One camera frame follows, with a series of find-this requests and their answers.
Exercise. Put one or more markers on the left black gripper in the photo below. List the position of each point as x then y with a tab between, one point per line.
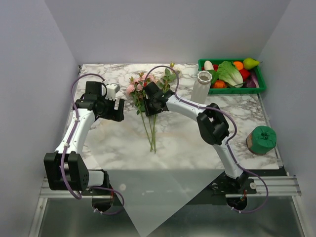
117	115

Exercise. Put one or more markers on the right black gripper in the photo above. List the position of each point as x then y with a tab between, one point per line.
147	111

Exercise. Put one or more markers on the pink flower bouquet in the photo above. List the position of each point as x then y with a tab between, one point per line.
136	91

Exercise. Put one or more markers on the white wrapping paper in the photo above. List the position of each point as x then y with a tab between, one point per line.
124	146

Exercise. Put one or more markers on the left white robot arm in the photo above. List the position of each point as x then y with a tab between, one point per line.
65	168

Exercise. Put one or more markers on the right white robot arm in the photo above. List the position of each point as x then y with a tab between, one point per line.
213	128

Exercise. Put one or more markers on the white ribbed vase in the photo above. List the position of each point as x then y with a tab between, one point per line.
201	87

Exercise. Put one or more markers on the white toy radish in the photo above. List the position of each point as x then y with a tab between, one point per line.
208	66

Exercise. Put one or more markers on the green toy bell pepper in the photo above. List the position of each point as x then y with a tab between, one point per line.
214	76

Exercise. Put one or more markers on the orange toy pumpkin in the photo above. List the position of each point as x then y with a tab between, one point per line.
219	84

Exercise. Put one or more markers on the green toy cabbage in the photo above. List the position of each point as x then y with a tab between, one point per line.
228	73

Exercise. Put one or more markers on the orange toy fruit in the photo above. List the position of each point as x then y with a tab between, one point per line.
239	65

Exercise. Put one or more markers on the red toy pepper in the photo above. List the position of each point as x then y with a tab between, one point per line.
245	74

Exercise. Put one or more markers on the purple toy eggplant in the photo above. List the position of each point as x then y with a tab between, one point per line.
252	82

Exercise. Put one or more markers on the green toy pear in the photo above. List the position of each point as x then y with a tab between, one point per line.
250	63

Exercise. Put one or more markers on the green plastic tray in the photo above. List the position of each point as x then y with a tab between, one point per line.
230	90

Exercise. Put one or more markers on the green tape roll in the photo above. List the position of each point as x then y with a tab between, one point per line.
261	140

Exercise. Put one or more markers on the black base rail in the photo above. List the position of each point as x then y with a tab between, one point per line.
217	192

